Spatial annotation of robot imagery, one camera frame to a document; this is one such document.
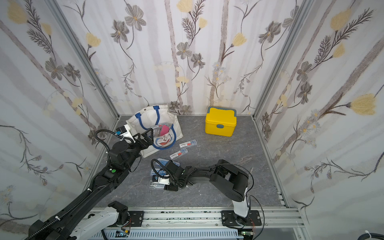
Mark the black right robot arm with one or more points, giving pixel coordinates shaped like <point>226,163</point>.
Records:
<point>230,180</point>

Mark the blue compass case lower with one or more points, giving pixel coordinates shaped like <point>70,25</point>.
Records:
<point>157,172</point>

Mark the blue compass case upper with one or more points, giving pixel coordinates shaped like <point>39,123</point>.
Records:
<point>164,162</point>

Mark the blue compass case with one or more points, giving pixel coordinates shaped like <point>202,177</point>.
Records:
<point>164,162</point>
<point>157,172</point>

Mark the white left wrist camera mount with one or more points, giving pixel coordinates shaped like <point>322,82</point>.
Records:
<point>124,131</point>

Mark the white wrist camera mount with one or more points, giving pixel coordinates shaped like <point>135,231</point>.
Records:
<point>124,131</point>
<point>157,179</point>

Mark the pink compass case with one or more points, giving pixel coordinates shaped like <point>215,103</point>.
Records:
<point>164,130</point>

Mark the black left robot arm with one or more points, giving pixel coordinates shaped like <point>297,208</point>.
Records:
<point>62,225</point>

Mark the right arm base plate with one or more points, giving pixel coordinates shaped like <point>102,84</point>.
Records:
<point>230,219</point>

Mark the yellow storage box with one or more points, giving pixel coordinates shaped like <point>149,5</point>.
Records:
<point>220,121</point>

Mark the clear compass case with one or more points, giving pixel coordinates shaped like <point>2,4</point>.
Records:
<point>157,186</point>

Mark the red label clear case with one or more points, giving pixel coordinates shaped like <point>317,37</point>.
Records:
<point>179,153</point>

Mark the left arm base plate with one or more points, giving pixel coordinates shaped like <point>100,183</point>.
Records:
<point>133,219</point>

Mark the white canvas tote bag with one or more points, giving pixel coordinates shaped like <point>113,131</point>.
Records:
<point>153,117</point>

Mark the small blue clear case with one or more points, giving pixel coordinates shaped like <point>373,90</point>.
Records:
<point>188,144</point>

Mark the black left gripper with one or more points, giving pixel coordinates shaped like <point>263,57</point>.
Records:
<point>148,142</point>

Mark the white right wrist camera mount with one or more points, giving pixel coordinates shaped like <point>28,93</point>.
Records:
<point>157,179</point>

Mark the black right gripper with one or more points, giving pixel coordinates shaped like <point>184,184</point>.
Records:
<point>173,177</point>

